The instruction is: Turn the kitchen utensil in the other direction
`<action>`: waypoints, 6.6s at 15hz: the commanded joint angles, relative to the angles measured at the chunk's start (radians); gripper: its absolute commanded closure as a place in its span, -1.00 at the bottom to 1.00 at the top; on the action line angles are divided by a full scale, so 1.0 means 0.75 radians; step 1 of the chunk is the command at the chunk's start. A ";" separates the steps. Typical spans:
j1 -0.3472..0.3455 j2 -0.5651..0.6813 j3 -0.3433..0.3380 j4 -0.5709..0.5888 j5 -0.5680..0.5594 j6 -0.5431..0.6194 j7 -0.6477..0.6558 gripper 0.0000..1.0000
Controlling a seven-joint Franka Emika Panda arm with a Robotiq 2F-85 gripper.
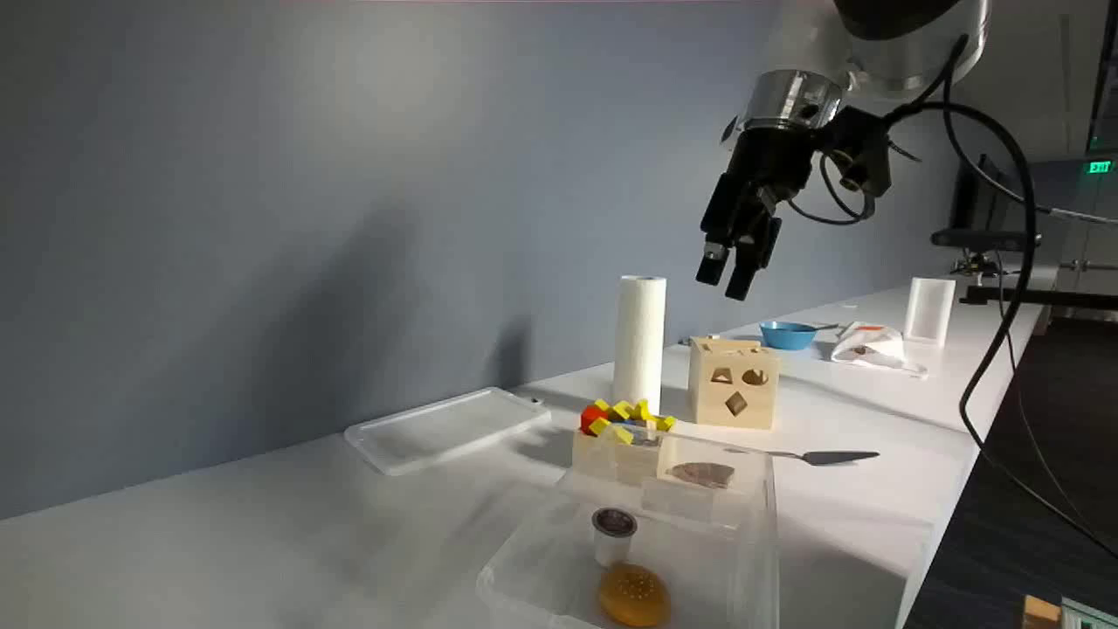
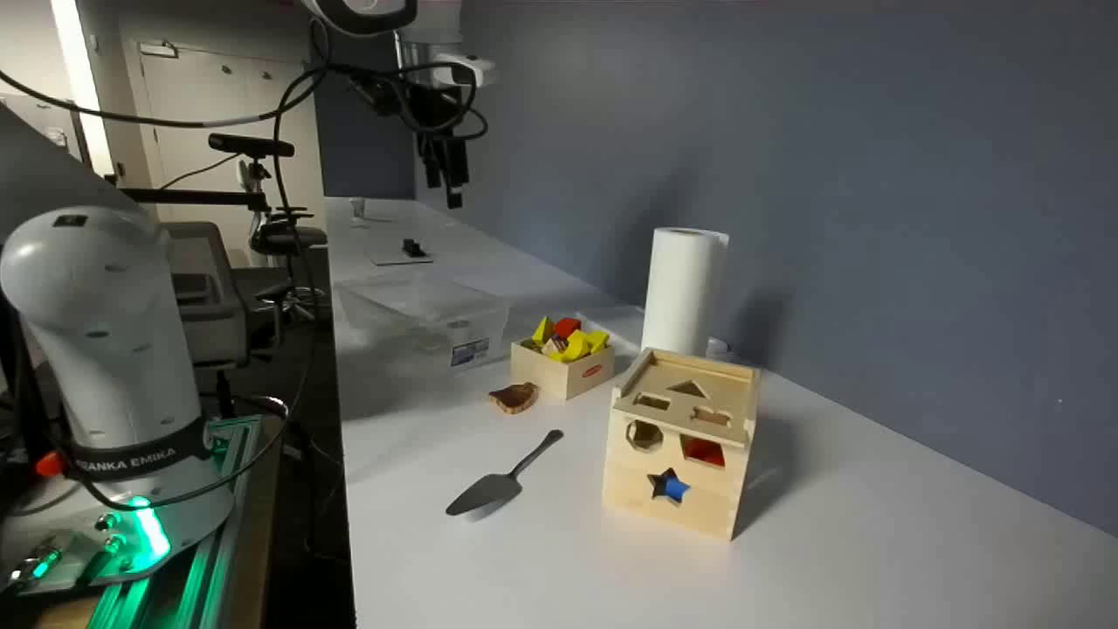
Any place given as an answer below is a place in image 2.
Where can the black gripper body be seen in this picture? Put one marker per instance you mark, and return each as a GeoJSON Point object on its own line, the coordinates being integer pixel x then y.
{"type": "Point", "coordinates": [443, 115]}

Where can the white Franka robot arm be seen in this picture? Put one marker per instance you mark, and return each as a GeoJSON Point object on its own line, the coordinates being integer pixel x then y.
{"type": "Point", "coordinates": [105, 317]}

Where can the small black object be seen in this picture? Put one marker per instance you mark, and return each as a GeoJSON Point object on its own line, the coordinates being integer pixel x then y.
{"type": "Point", "coordinates": [414, 244]}

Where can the clear plastic storage bin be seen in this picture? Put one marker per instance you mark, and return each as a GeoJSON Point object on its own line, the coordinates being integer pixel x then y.
{"type": "Point", "coordinates": [423, 317]}

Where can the yellow wooden block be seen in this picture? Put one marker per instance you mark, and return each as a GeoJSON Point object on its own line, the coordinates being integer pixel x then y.
{"type": "Point", "coordinates": [539, 332]}
{"type": "Point", "coordinates": [586, 348]}

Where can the red wooden block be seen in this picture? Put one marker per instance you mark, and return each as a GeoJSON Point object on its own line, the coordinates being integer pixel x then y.
{"type": "Point", "coordinates": [563, 331]}

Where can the tray of colourful toy food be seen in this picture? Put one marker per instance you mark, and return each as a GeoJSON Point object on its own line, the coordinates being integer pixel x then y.
{"type": "Point", "coordinates": [560, 370]}

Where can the toy steak piece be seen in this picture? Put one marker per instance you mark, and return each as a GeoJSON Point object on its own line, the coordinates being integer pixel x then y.
{"type": "Point", "coordinates": [515, 395]}

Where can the white paper towel roll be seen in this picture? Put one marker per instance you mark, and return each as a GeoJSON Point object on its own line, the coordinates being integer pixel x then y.
{"type": "Point", "coordinates": [687, 290]}

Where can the grey electronics box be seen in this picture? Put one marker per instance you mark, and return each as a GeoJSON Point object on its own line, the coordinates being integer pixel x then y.
{"type": "Point", "coordinates": [209, 303]}

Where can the wooden shape sorter cube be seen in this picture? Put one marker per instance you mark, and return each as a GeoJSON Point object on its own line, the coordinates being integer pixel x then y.
{"type": "Point", "coordinates": [682, 467]}

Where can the robot mounting stand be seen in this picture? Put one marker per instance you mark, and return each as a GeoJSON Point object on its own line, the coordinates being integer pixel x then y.
{"type": "Point", "coordinates": [199, 524]}

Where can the black stereo camera on stand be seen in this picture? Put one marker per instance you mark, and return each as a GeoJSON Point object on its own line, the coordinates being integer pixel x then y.
{"type": "Point", "coordinates": [251, 144]}

